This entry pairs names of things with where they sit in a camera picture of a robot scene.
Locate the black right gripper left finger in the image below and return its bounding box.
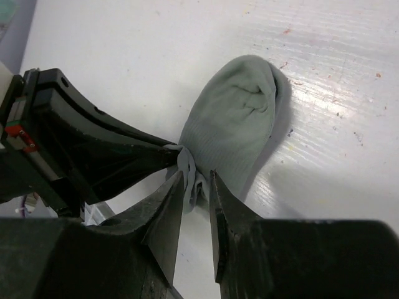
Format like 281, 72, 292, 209
1, 172, 185, 298

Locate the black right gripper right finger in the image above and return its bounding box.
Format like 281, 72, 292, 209
209, 171, 398, 298

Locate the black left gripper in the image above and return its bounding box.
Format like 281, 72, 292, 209
1, 69, 178, 218

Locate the grey sock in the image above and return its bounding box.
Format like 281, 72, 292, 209
165, 55, 291, 213

